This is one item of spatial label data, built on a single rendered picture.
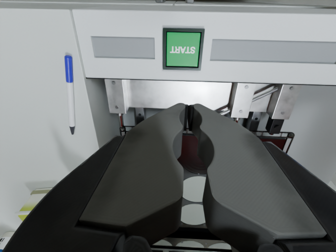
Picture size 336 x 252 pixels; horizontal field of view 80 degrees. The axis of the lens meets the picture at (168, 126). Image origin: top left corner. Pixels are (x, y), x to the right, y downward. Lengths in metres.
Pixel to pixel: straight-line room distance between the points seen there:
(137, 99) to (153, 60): 0.14
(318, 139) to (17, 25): 0.67
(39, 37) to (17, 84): 0.09
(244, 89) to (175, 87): 0.13
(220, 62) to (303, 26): 0.11
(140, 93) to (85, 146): 0.15
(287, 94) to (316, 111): 0.18
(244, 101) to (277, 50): 0.11
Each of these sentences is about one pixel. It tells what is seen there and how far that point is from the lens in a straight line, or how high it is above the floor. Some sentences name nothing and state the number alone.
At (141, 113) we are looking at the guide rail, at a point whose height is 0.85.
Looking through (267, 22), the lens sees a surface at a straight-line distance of 0.32.
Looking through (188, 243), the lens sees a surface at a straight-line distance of 0.71.
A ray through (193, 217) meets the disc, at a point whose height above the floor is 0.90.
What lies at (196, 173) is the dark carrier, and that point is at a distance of 0.52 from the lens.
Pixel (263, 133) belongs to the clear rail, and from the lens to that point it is 0.47.
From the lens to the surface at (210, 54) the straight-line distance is 0.32.
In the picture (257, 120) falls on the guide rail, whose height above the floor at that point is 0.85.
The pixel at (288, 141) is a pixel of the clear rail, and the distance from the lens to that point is 0.50.
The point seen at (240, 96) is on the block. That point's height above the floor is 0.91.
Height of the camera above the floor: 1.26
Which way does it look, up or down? 58 degrees down
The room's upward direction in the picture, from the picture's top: 175 degrees counter-clockwise
